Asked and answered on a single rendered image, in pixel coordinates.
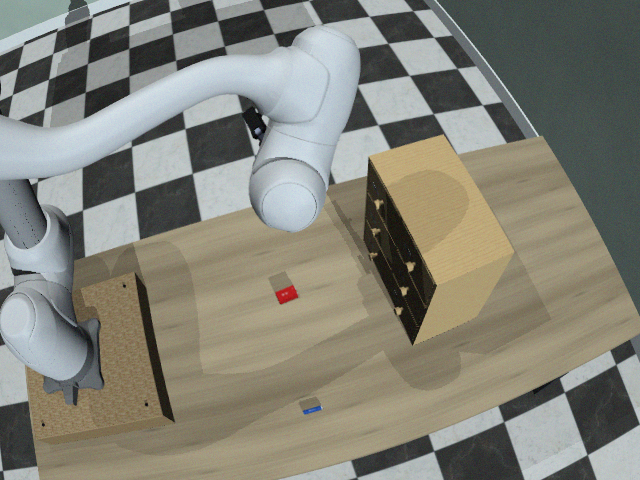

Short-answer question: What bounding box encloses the small wooden chest of drawers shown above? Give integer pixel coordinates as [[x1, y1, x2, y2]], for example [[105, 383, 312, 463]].
[[363, 135, 514, 346]]

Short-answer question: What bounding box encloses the brown wooden drawer front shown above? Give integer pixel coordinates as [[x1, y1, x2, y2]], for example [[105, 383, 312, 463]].
[[389, 274, 418, 342], [393, 250, 426, 326], [365, 220, 391, 289], [368, 162, 401, 244], [366, 193, 396, 268], [398, 221, 435, 306]]

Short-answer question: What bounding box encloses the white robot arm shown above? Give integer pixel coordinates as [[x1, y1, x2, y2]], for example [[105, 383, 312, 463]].
[[0, 25, 361, 407]]

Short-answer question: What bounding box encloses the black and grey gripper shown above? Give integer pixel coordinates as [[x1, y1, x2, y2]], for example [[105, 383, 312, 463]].
[[242, 107, 267, 146]]

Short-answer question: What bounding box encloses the red nine-volt battery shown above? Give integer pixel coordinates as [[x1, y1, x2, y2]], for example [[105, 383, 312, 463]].
[[275, 285, 298, 305]]

